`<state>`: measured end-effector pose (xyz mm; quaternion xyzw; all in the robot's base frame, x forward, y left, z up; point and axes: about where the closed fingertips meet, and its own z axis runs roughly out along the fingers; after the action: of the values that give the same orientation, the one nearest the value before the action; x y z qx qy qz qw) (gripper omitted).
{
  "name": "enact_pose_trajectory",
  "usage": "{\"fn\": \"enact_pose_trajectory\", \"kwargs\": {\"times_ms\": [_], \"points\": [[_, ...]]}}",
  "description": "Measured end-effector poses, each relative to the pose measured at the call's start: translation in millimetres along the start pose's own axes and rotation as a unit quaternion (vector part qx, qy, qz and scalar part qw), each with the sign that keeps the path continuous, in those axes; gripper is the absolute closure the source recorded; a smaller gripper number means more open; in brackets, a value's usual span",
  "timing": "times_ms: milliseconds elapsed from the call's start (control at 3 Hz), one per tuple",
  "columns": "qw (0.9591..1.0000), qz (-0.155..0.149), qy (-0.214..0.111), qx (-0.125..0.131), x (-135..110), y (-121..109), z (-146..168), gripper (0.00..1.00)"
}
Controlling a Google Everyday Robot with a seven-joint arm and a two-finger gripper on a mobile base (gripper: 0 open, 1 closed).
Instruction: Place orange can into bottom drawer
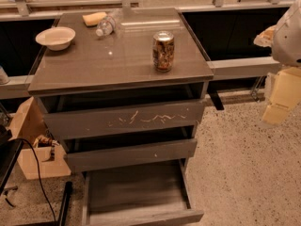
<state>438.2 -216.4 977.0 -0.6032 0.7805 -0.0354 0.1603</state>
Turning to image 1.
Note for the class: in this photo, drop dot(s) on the cardboard box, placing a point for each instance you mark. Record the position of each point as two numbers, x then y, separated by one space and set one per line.
47 158

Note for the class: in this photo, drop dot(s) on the white bowl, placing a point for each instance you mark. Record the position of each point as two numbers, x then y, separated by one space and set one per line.
56 38

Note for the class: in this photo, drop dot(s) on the black post on floor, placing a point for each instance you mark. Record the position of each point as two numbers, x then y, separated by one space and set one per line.
65 204

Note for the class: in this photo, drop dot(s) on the clear plastic water bottle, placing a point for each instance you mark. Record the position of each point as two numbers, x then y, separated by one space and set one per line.
109 23

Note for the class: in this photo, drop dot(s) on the metal railing frame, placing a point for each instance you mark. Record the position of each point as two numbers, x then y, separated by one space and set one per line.
220 32

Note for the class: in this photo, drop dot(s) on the grey top drawer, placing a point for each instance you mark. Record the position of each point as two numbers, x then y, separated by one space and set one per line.
125 119

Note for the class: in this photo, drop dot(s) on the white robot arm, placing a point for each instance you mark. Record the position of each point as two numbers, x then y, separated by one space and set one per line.
284 39

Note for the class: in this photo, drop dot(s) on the black furniture at left edge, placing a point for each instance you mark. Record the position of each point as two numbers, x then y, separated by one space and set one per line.
9 151

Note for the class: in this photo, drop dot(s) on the grey drawer cabinet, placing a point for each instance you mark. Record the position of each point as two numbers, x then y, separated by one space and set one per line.
118 70

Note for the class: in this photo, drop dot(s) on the orange soda can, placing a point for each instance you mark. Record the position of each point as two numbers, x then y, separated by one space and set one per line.
163 50

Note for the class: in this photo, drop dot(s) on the grey middle drawer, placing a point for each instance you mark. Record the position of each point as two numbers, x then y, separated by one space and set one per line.
132 155

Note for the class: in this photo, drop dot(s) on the grey open bottom drawer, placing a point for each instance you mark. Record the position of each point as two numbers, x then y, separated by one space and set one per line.
154 194

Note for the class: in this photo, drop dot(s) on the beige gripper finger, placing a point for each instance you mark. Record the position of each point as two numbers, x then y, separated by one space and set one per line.
283 95

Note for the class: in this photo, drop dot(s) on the yellow sponge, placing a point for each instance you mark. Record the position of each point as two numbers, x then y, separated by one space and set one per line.
94 18

